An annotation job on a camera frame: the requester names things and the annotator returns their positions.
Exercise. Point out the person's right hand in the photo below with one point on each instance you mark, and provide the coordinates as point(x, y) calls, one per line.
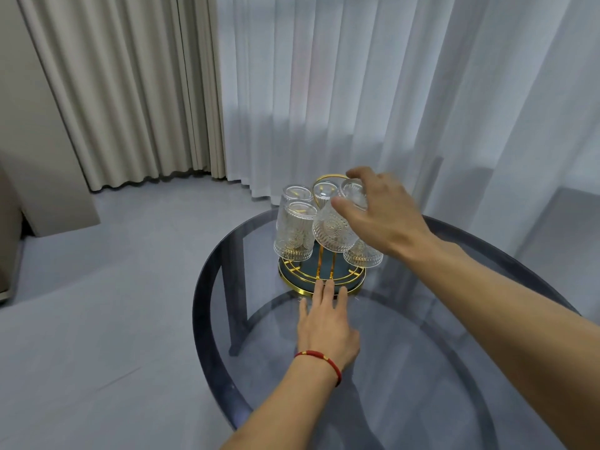
point(394, 220)

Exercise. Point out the person's left hand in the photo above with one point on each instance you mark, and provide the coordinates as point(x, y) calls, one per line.
point(326, 332)

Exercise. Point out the clear ribbed drinking glass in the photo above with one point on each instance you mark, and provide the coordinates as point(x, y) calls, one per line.
point(363, 257)
point(323, 191)
point(296, 194)
point(333, 229)
point(295, 234)
point(354, 194)

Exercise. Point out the person's left forearm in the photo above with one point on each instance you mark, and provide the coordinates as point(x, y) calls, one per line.
point(281, 417)

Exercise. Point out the person's right forearm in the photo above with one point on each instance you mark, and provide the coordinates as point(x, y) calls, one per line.
point(515, 323)

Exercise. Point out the white sheer curtain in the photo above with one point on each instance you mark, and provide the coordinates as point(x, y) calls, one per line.
point(351, 88)

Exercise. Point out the beige pleated curtain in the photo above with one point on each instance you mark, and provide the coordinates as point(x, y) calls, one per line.
point(131, 88)

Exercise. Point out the beige sofa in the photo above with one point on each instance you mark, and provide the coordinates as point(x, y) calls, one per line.
point(9, 238)

